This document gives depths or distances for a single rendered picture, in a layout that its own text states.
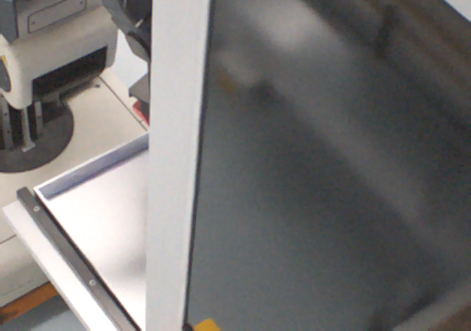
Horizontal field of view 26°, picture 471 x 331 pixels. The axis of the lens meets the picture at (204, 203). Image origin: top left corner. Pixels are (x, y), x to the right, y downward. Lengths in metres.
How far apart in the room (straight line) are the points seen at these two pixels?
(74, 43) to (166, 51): 1.13
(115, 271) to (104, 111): 1.03
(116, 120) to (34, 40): 0.60
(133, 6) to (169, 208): 0.40
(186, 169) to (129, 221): 0.69
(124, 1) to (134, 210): 0.40
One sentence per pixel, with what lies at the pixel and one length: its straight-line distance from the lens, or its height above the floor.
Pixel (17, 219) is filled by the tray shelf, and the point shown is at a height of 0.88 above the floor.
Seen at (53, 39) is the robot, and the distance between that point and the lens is 1.93.
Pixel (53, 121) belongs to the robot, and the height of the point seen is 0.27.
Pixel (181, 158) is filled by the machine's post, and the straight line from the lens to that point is 0.87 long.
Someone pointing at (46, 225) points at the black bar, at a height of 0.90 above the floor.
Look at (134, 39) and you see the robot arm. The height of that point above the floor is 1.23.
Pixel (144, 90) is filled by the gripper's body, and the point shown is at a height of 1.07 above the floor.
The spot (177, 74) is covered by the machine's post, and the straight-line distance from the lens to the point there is 0.81.
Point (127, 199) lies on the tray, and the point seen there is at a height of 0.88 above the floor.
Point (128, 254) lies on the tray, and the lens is 1.53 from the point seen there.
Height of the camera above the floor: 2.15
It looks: 53 degrees down
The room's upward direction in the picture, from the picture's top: 6 degrees clockwise
